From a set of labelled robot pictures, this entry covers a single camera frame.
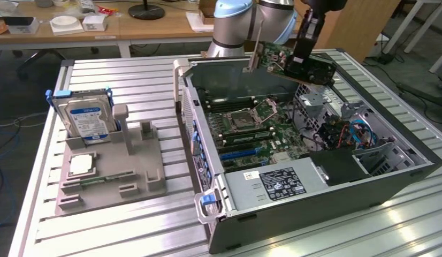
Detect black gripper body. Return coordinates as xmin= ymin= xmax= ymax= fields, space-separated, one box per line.
xmin=301 ymin=0 xmax=349 ymax=14

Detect blue expansion slot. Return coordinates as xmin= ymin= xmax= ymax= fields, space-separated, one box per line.
xmin=219 ymin=149 xmax=266 ymax=163

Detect green RAM stick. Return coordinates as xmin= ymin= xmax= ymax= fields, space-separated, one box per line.
xmin=79 ymin=173 xmax=127 ymax=185
xmin=223 ymin=128 xmax=275 ymax=142

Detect silver CPU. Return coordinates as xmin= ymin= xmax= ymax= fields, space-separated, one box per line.
xmin=68 ymin=155 xmax=95 ymax=176

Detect red wire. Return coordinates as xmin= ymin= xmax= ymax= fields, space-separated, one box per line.
xmin=341 ymin=122 xmax=352 ymax=145

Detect gray power supply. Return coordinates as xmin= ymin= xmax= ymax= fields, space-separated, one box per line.
xmin=223 ymin=157 xmax=331 ymax=212

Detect black plastic shroud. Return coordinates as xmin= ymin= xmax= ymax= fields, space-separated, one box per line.
xmin=310 ymin=148 xmax=374 ymax=187

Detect black round lamp base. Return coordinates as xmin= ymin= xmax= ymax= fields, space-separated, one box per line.
xmin=127 ymin=0 xmax=167 ymax=21

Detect wooden desk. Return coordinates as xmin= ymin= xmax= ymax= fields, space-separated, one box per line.
xmin=0 ymin=0 xmax=314 ymax=58

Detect gray parts rack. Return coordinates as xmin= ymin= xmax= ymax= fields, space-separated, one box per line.
xmin=55 ymin=104 xmax=169 ymax=216

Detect white table frame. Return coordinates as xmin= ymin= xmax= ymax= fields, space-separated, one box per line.
xmin=384 ymin=0 xmax=442 ymax=73

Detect white paper stack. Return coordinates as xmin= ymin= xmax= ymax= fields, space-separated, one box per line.
xmin=186 ymin=11 xmax=217 ymax=33

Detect metal socket cover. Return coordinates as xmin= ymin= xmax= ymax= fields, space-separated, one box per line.
xmin=254 ymin=97 xmax=281 ymax=121

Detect blue wire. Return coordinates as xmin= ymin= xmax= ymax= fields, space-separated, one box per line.
xmin=352 ymin=117 xmax=378 ymax=148

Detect open black PC case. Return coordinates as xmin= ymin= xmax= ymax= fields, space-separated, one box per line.
xmin=173 ymin=48 xmax=442 ymax=255

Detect blue floor cable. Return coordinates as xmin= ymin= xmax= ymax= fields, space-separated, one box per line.
xmin=0 ymin=117 xmax=22 ymax=232

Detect green motherboard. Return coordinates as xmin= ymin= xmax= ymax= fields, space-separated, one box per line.
xmin=202 ymin=96 xmax=313 ymax=172

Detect metal disk bay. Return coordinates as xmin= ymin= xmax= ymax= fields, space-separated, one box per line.
xmin=294 ymin=80 xmax=345 ymax=129

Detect small white box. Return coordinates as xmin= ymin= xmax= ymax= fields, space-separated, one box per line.
xmin=82 ymin=14 xmax=110 ymax=32

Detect white box with black top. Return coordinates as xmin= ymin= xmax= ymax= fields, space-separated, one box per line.
xmin=2 ymin=16 xmax=40 ymax=35

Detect wooden cabinet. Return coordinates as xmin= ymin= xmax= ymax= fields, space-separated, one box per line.
xmin=305 ymin=0 xmax=402 ymax=58

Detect white boxes on desk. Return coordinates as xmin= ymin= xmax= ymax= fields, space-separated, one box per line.
xmin=48 ymin=15 xmax=86 ymax=36

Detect green graphics card black fan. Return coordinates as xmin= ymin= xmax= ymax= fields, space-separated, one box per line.
xmin=249 ymin=21 xmax=338 ymax=87

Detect hard disk in blue caddy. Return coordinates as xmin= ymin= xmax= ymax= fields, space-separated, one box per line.
xmin=44 ymin=87 xmax=115 ymax=145

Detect CPU socket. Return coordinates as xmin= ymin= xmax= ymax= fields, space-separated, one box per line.
xmin=230 ymin=109 xmax=259 ymax=132

